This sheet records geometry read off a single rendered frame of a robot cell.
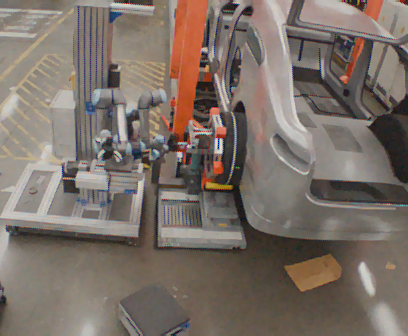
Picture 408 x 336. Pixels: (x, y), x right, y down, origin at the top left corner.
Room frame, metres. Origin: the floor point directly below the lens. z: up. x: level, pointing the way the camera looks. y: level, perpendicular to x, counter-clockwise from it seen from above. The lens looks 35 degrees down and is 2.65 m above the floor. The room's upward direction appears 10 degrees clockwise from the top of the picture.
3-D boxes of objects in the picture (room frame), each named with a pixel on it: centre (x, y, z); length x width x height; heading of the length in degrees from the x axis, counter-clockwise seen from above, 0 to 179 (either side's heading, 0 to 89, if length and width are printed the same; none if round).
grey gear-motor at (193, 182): (3.24, -0.02, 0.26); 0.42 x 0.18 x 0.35; 101
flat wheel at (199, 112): (4.52, 0.05, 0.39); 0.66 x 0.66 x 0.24
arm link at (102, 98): (2.50, 0.82, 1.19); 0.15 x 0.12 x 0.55; 113
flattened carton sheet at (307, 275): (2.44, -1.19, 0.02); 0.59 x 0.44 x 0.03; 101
